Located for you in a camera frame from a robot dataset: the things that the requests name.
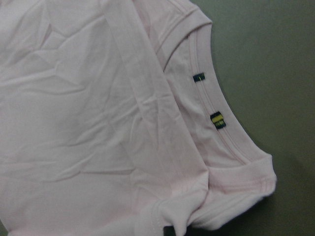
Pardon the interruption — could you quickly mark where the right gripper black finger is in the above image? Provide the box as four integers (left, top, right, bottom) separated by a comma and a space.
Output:
164, 226, 175, 236

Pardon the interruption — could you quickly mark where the pink Snoopy t-shirt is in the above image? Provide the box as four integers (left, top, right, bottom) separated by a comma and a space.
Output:
0, 0, 277, 236

